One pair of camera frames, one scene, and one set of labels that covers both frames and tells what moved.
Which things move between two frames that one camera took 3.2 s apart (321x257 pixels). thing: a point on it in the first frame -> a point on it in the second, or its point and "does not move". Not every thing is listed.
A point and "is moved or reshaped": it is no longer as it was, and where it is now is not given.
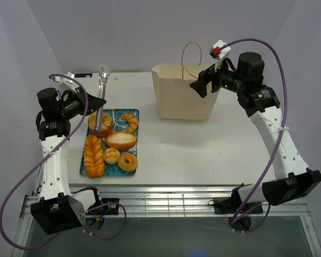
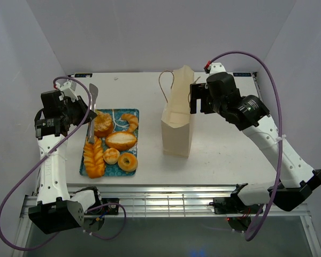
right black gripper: [204, 77] -> [197, 92]
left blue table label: [83, 75] does not move
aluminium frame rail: [178, 200] does not move
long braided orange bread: [93, 160] does not move
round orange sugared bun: [107, 125] does not move
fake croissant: [132, 120] does not move
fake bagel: [130, 167] does not move
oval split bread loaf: [121, 140] does not move
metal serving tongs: [104, 75] -> [94, 92]
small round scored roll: [111, 156] does not move
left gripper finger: [94, 103] -> [91, 114]
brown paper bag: [177, 99] is moved or reshaped
